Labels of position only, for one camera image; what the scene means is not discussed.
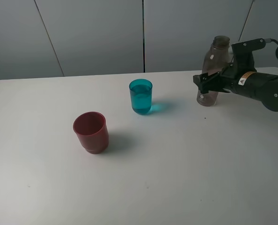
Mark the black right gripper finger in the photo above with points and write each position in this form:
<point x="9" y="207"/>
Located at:
<point x="206" y="82"/>

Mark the smoky transparent water bottle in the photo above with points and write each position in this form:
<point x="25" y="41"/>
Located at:
<point x="215" y="60"/>

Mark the red plastic cup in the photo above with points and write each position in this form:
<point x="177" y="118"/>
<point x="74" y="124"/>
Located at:
<point x="92" y="132"/>

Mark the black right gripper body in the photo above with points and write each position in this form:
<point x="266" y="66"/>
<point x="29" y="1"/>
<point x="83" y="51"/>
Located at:
<point x="240" y="77"/>

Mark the teal transparent plastic cup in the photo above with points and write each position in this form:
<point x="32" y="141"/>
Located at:
<point x="141" y="95"/>

